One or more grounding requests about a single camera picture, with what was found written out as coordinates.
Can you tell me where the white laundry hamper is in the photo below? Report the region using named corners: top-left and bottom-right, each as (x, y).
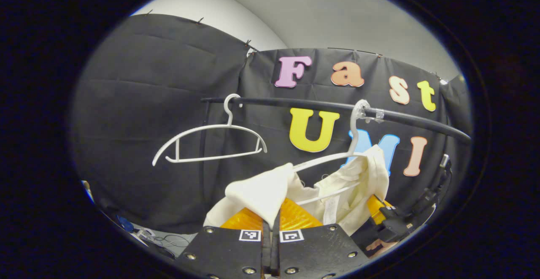
top-left (293, 99), bottom-right (372, 206)

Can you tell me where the small blue object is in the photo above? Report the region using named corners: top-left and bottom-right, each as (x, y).
top-left (117, 214), bottom-right (135, 233)

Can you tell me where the cream shirt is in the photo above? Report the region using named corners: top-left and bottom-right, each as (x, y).
top-left (203, 144), bottom-right (390, 237)

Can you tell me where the white plastic hanger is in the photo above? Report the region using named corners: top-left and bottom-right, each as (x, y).
top-left (151, 94), bottom-right (268, 167)

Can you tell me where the tangle of thin cables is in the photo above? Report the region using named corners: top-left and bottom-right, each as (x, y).
top-left (135, 228), bottom-right (193, 259)

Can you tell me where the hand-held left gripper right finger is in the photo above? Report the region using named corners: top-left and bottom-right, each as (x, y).
top-left (272, 198), bottom-right (370, 279)

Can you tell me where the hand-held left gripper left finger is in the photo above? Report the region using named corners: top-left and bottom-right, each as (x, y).
top-left (175, 207), bottom-right (271, 279)

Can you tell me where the black metal clothes rack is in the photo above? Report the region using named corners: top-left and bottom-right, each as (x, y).
top-left (198, 96), bottom-right (472, 200)

